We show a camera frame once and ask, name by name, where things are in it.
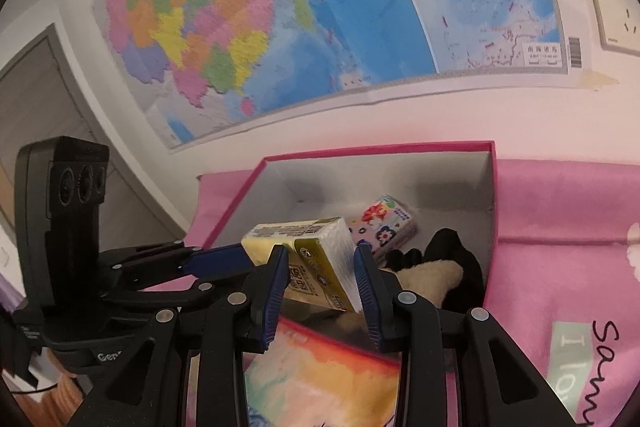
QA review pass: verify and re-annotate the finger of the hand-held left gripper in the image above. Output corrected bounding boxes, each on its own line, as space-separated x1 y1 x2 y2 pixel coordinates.
102 274 251 314
97 241 255 289

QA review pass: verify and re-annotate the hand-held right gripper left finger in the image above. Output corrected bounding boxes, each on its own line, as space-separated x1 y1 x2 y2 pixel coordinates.
67 244 291 427

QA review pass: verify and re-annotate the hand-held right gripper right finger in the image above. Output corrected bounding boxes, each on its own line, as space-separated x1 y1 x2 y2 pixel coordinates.
354 243 576 427

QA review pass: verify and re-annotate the yellow tissue packet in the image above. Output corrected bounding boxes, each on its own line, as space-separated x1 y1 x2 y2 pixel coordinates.
241 216 362 312

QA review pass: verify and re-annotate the beige plush toy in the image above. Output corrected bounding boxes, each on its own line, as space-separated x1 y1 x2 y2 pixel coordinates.
395 259 463 308

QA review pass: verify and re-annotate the floral pocket tissue packet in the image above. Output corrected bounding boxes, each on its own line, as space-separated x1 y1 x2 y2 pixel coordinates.
346 194 420 264

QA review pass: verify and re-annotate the pastel tissue pack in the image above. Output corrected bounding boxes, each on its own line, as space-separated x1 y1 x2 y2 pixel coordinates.
242 317 403 427

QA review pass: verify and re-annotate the black scrunchie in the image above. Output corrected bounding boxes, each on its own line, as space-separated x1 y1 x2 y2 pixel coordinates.
378 228 485 313

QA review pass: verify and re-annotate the pink cardboard box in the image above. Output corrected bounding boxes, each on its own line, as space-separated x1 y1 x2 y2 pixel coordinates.
182 140 501 313

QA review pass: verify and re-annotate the grey door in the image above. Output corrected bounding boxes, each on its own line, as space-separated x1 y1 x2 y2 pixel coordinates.
0 24 193 238

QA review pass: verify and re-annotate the colourful wall map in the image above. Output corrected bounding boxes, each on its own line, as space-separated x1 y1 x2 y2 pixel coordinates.
92 0 573 151

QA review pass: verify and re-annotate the white wall socket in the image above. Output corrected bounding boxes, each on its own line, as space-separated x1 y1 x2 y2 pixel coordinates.
579 0 640 54

